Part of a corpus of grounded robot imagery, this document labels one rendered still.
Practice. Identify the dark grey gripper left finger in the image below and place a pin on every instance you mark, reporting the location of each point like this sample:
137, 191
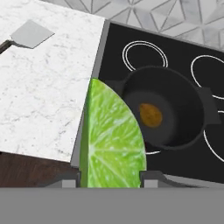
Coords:
70, 180

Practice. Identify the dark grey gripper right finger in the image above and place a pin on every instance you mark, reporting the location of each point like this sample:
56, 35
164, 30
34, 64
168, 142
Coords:
151, 178

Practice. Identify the green lemon wedge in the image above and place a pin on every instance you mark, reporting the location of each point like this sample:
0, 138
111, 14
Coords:
112, 140

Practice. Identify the brown avocado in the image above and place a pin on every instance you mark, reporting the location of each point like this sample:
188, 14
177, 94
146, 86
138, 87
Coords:
150, 115

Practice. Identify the black pot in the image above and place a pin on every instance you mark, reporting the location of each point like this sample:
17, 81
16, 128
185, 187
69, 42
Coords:
175, 108

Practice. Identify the grey spatula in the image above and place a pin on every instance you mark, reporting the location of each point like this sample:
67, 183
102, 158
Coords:
29, 34

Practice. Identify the dark wood cupboard front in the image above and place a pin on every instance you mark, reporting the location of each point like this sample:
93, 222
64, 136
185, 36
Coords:
29, 170

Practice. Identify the black hob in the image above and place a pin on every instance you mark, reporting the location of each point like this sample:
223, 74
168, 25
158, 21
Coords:
175, 73

